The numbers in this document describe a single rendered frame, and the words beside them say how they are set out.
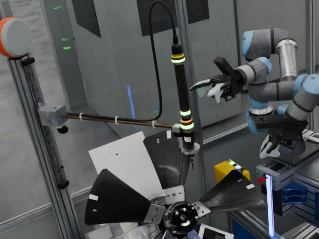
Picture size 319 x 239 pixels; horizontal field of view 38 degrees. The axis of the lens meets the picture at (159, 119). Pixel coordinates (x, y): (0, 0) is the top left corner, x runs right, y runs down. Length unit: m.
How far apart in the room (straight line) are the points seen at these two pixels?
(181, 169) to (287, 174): 0.76
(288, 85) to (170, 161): 0.55
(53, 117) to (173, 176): 0.55
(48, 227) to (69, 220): 0.19
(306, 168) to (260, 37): 0.74
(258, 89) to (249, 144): 1.06
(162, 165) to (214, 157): 0.92
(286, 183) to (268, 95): 0.70
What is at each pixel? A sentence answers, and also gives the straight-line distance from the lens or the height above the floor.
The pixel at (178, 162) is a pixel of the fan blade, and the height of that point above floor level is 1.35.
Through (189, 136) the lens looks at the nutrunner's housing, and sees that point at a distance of 1.65.
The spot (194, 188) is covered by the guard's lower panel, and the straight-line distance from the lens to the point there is 2.75.
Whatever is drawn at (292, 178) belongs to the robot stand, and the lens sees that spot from 2.45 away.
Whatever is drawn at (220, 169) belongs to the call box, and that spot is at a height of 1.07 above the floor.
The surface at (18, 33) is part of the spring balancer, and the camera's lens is 1.93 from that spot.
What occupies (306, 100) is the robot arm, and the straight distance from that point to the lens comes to 1.57.
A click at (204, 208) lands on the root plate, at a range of 1.84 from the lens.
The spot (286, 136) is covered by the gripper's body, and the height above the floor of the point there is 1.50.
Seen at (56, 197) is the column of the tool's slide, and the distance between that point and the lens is 2.21.
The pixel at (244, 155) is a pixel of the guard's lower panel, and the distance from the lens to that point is 2.87.
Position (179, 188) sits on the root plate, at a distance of 1.81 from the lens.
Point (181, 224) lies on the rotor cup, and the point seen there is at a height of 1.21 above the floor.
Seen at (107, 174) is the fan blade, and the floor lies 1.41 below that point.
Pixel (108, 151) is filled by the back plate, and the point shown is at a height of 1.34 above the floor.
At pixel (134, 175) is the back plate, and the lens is 2.02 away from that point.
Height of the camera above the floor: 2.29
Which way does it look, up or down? 26 degrees down
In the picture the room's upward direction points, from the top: 9 degrees counter-clockwise
